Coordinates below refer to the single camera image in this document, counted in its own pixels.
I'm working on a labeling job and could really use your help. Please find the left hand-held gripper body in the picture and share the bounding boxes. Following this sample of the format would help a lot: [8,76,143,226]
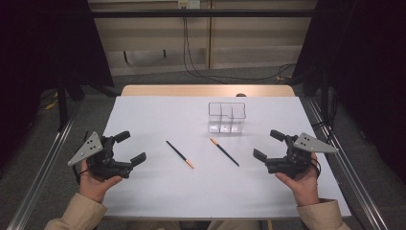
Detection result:
[67,131,133,180]

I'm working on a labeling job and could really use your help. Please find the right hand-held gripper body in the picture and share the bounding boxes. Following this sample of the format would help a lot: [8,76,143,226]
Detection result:
[265,132,339,180]

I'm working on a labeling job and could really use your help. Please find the black pencil orange end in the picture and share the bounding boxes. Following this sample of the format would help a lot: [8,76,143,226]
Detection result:
[165,140,195,170]
[209,137,240,168]

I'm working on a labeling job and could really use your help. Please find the clear plastic desk organizer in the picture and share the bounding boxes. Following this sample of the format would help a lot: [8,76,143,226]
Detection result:
[208,102,247,134]

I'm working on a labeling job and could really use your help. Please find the person's left hand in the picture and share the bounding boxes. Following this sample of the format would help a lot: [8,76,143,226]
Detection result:
[79,158,124,205]

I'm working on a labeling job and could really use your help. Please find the person's right hand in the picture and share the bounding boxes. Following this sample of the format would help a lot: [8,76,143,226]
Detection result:
[275,152,320,207]

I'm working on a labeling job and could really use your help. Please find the white table sheet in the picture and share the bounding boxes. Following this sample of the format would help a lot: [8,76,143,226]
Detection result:
[102,95,352,219]

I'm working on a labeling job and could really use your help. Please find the black curtain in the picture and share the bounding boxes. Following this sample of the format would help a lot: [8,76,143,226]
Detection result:
[0,0,115,169]
[292,0,406,185]

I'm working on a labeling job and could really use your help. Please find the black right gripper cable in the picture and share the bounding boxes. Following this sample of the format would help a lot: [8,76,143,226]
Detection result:
[310,157,322,177]

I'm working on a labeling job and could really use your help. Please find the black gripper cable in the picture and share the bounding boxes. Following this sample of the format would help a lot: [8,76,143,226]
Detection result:
[72,165,90,185]
[310,157,322,177]

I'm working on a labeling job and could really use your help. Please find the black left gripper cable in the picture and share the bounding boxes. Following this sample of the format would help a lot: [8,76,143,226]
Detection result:
[72,165,90,185]

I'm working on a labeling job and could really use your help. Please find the aluminium frame rail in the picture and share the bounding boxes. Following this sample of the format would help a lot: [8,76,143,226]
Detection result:
[307,99,389,230]
[8,104,81,230]

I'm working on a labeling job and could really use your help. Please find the black wall cable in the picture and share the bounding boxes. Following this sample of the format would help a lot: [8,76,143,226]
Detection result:
[184,15,296,81]
[182,15,228,84]

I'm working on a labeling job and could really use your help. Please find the black horizontal frame bar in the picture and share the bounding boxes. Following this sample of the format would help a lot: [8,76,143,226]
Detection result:
[90,9,317,18]

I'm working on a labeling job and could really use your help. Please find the white wall socket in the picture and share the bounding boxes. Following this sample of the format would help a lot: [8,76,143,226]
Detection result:
[177,0,201,10]

